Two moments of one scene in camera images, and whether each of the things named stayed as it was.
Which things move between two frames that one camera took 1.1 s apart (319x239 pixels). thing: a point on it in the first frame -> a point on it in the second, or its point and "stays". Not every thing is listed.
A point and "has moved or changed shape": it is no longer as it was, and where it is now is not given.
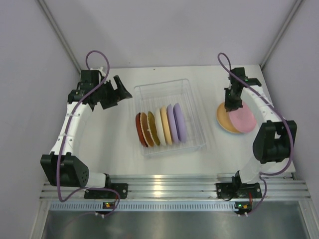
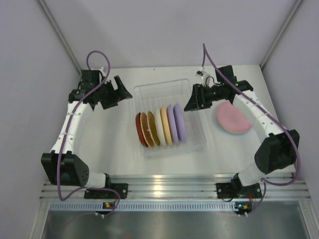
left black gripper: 111,93 stays
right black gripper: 230,106 -> 196,101
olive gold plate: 152,128 stays
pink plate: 243,118 has moved or changed shape
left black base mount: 121,188 stays
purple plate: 181,122 stays
